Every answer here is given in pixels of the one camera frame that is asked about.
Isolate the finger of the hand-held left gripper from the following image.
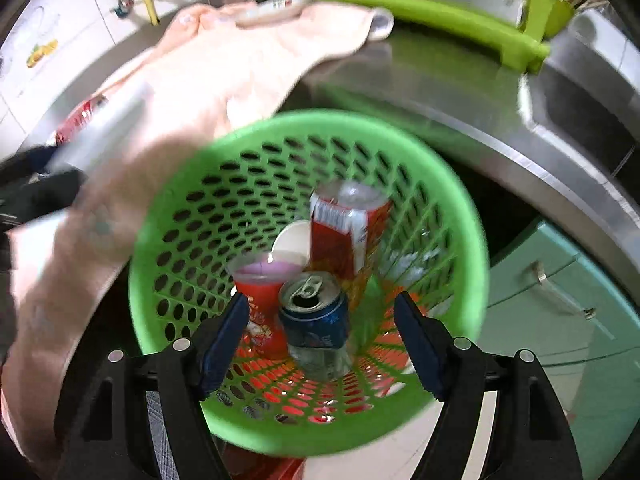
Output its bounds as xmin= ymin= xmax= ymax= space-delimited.
xmin=0 ymin=144 xmax=63 ymax=176

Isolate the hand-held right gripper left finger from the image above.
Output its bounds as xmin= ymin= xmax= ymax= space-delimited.
xmin=55 ymin=292 xmax=251 ymax=480

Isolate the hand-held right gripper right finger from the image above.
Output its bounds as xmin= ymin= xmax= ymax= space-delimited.
xmin=392 ymin=290 xmax=586 ymax=480

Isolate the red cup with pink lid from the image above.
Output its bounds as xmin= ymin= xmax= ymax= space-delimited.
xmin=225 ymin=252 xmax=308 ymax=361

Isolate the blue and silver drink can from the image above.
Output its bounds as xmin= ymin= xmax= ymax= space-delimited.
xmin=277 ymin=271 xmax=353 ymax=381

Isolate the green perforated plastic basket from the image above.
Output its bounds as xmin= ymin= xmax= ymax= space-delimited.
xmin=127 ymin=109 xmax=491 ymax=458

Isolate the red and yellow packet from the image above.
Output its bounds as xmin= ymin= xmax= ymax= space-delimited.
xmin=54 ymin=95 xmax=111 ymax=147

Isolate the white paper cup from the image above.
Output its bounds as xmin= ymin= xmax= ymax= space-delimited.
xmin=270 ymin=219 xmax=312 ymax=263

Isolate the green cabinet door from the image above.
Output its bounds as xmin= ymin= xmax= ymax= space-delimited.
xmin=480 ymin=217 xmax=640 ymax=480

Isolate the red plastic stool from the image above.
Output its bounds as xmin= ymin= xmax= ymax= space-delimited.
xmin=215 ymin=330 xmax=401 ymax=480

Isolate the peach towel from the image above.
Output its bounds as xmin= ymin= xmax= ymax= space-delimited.
xmin=0 ymin=2 xmax=396 ymax=471

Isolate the steel sink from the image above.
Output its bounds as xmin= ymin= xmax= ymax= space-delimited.
xmin=520 ymin=10 xmax=640 ymax=201

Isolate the green plastic dish rack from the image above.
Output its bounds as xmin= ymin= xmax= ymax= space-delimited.
xmin=305 ymin=0 xmax=573 ymax=75

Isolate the fruit wall sticker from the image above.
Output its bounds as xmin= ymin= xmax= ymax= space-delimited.
xmin=25 ymin=40 xmax=60 ymax=68

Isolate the metal cabinet handle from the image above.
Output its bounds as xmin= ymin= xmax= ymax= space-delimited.
xmin=530 ymin=260 xmax=598 ymax=321

